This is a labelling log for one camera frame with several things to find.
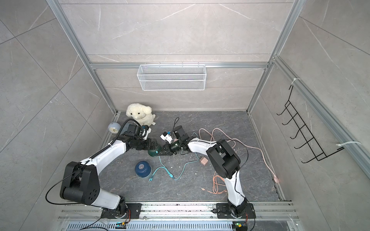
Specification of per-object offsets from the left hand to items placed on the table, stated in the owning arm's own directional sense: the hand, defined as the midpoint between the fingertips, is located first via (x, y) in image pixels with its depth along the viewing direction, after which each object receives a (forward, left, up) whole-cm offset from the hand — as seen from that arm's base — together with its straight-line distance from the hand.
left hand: (154, 143), depth 89 cm
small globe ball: (+16, +31, -3) cm, 35 cm away
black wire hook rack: (-8, -76, +23) cm, 80 cm away
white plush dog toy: (+19, +9, +7) cm, 23 cm away
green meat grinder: (-7, -1, 0) cm, 7 cm away
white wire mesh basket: (+42, -11, +19) cm, 48 cm away
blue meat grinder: (-17, +4, 0) cm, 18 cm away
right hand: (-8, -4, 0) cm, 9 cm away
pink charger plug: (-10, -31, -9) cm, 34 cm away
